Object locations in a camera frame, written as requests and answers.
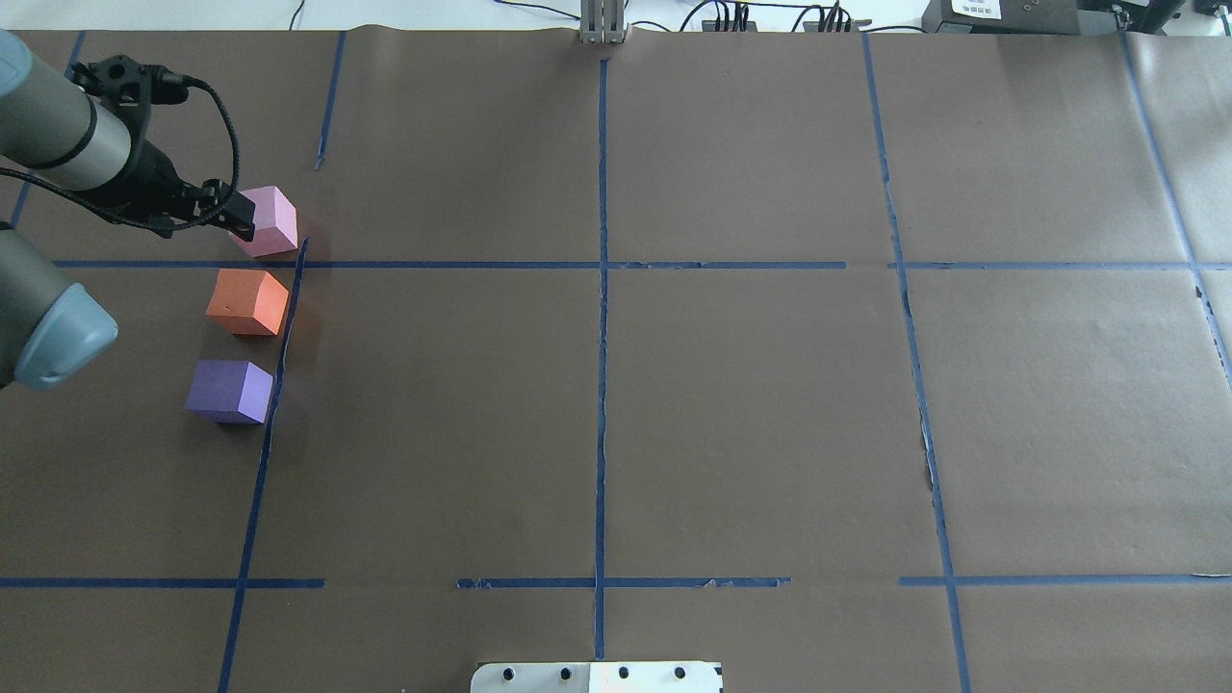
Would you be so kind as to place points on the purple foam cube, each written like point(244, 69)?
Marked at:
point(230, 392)

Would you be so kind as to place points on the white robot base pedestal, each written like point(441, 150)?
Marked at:
point(689, 675)

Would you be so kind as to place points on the black computer box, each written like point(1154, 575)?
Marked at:
point(1052, 18)

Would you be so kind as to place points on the aluminium frame post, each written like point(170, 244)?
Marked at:
point(602, 22)

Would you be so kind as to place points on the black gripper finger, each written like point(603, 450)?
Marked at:
point(219, 199)
point(241, 230)

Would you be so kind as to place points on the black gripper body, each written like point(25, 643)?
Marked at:
point(151, 178)

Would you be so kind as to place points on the orange foam cube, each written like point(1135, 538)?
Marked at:
point(248, 302)

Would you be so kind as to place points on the pink foam cube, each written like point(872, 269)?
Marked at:
point(274, 220)

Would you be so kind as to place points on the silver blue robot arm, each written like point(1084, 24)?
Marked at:
point(76, 140)

